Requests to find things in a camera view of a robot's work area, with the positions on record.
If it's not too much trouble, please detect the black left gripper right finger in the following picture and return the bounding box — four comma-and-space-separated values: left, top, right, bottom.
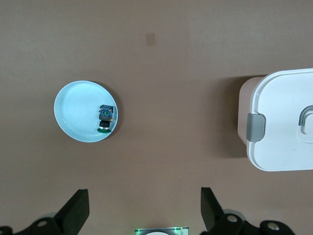
201, 187, 297, 235

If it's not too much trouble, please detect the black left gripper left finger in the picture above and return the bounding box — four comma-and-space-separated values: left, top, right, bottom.
0, 188, 90, 235

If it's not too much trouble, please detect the grey box latch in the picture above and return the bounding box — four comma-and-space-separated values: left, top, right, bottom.
246, 113, 266, 143

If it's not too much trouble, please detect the white lidded storage box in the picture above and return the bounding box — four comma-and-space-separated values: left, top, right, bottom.
238, 68, 313, 172

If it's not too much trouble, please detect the light blue round plate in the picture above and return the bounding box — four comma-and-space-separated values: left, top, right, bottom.
53, 80, 121, 143

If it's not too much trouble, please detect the brown tape patch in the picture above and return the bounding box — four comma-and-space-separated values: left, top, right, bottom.
146, 33, 157, 47

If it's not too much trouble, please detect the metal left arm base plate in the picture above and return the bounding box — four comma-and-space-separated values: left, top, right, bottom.
134, 227, 189, 235

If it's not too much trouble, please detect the green push button switch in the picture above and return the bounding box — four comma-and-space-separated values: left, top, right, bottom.
96, 104, 115, 134

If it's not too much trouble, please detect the grey box lid handle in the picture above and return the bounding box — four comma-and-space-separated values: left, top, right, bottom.
298, 105, 313, 127

